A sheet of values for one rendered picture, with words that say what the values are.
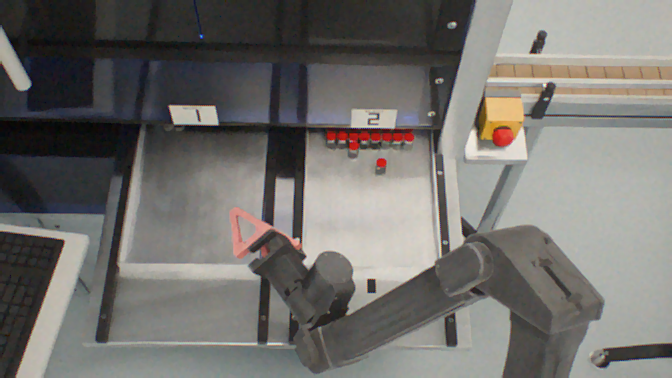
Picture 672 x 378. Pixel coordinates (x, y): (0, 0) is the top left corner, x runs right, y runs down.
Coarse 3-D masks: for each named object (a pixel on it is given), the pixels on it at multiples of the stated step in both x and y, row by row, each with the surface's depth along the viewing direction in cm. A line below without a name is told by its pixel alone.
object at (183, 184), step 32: (160, 128) 158; (192, 128) 158; (224, 128) 158; (256, 128) 159; (160, 160) 154; (192, 160) 154; (224, 160) 155; (256, 160) 155; (160, 192) 151; (192, 192) 151; (224, 192) 151; (256, 192) 151; (128, 224) 146; (160, 224) 147; (192, 224) 147; (224, 224) 147; (128, 256) 144; (160, 256) 144; (192, 256) 144; (224, 256) 144; (256, 256) 144
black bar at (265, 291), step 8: (272, 152) 154; (272, 160) 153; (272, 168) 152; (272, 176) 151; (272, 184) 150; (272, 192) 149; (272, 200) 148; (272, 208) 147; (264, 216) 147; (272, 216) 147; (272, 224) 146; (264, 280) 140; (264, 288) 139; (264, 296) 138; (264, 304) 138; (264, 312) 137; (264, 320) 136; (264, 328) 135; (264, 336) 135
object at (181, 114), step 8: (176, 112) 142; (184, 112) 142; (192, 112) 142; (200, 112) 142; (208, 112) 142; (176, 120) 145; (184, 120) 145; (192, 120) 145; (208, 120) 145; (216, 120) 145
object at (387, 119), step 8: (352, 112) 142; (360, 112) 142; (368, 112) 142; (376, 112) 142; (384, 112) 142; (392, 112) 142; (352, 120) 144; (360, 120) 144; (376, 120) 144; (384, 120) 144; (392, 120) 144
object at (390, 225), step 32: (320, 128) 159; (320, 160) 155; (416, 160) 156; (320, 192) 151; (352, 192) 152; (384, 192) 152; (416, 192) 152; (320, 224) 148; (352, 224) 148; (384, 224) 148; (416, 224) 148; (352, 256) 145; (384, 256) 145; (416, 256) 145
